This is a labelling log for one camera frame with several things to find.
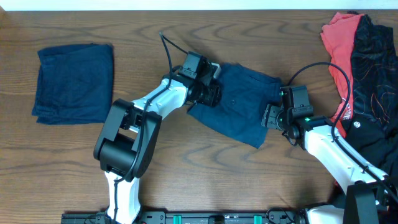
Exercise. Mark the black patterned garment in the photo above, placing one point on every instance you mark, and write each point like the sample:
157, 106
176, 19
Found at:
374, 69

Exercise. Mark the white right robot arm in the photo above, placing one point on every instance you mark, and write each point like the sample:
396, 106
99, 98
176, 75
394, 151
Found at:
368, 190

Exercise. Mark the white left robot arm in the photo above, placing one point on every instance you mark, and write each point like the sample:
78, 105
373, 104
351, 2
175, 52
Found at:
127, 140

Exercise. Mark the red orange garment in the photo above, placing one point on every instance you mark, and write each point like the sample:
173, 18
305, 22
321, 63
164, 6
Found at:
338, 39

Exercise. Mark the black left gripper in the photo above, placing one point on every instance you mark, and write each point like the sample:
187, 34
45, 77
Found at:
213, 96

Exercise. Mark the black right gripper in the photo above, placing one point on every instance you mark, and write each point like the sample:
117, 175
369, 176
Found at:
269, 115

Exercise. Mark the folded dark blue shorts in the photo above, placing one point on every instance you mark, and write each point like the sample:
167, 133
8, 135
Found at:
75, 84

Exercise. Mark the dark blue denim shorts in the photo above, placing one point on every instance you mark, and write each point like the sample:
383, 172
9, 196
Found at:
245, 93

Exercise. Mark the black garment with white logo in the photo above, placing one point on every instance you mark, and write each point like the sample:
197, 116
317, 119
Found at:
378, 145

